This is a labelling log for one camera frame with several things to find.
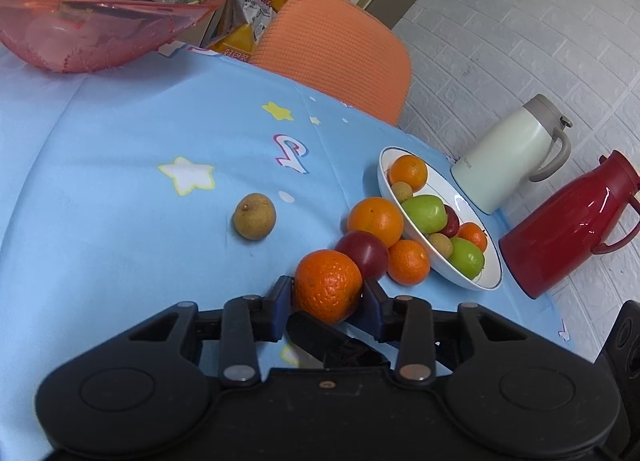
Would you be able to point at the bumpy mandarin orange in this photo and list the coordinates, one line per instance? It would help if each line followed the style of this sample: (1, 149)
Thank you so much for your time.
(327, 286)

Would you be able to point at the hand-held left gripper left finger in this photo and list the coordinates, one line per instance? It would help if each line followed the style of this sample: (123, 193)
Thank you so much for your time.
(281, 311)

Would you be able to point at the dark red plum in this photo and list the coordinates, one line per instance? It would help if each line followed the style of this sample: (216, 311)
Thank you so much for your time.
(367, 251)
(452, 223)

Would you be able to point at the small orange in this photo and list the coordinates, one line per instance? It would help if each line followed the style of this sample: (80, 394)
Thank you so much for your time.
(473, 236)
(409, 261)

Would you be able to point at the green jujube fruit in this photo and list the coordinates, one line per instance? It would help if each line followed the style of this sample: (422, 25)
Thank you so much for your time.
(425, 213)
(466, 257)

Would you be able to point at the white plate with blue rim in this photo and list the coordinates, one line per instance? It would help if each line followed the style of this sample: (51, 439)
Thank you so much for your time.
(461, 201)

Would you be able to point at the pink plastic bowl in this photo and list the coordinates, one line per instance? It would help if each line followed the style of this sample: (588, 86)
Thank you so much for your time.
(75, 31)

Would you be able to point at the orange chair back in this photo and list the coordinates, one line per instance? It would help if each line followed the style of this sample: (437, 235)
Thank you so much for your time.
(340, 56)

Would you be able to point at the large smooth orange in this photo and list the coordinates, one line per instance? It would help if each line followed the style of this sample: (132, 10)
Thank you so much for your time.
(408, 172)

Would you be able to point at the blue star print tablecloth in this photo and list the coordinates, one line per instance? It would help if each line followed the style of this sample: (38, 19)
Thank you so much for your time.
(125, 191)

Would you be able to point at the red thermos jug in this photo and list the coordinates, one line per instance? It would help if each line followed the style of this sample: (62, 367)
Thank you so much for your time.
(560, 231)

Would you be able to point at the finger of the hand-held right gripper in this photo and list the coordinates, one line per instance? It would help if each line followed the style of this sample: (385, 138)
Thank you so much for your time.
(325, 341)

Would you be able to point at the brown longan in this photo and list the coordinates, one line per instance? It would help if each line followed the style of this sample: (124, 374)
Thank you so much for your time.
(254, 216)
(401, 191)
(440, 244)

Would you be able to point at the white thermos jug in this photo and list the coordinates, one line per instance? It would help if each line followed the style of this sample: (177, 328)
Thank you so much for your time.
(505, 161)

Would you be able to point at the round orange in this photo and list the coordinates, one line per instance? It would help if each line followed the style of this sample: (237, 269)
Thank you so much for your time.
(375, 221)

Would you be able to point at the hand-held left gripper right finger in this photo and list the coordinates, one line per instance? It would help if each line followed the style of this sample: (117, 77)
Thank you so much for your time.
(374, 311)

